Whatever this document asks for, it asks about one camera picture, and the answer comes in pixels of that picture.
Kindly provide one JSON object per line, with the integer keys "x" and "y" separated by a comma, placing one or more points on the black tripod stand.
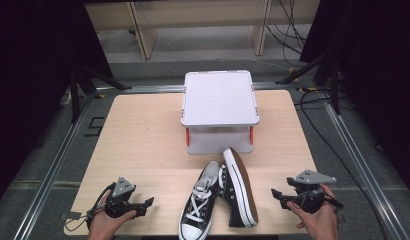
{"x": 326, "y": 70}
{"x": 80, "y": 83}

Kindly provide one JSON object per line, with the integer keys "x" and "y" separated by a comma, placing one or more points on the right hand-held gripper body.
{"x": 306, "y": 196}

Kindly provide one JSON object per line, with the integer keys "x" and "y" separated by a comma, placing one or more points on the white two-tier shoe rack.
{"x": 219, "y": 100}

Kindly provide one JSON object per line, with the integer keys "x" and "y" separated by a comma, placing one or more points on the black white canvas sneaker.
{"x": 241, "y": 190}
{"x": 199, "y": 206}

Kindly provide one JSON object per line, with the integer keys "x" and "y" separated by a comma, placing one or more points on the black curtain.
{"x": 379, "y": 83}
{"x": 33, "y": 83}

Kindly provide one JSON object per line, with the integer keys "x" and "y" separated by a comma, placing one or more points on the aluminium floor rail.
{"x": 49, "y": 176}
{"x": 363, "y": 166}
{"x": 153, "y": 88}

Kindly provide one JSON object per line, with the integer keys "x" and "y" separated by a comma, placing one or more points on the white object under curtain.
{"x": 65, "y": 98}

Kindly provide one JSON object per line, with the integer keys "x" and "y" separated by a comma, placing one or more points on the grey tape strip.
{"x": 71, "y": 215}

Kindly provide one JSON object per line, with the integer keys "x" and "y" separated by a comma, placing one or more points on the black tape floor mark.
{"x": 94, "y": 127}

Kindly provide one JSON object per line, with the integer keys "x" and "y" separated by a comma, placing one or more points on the beige wooden desk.
{"x": 199, "y": 13}

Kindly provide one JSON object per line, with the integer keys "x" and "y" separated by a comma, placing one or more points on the person's right hand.
{"x": 316, "y": 223}

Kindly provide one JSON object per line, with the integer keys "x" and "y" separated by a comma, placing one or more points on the person's left hand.
{"x": 104, "y": 224}

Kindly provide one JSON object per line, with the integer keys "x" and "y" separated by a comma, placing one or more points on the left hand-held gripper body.
{"x": 122, "y": 189}

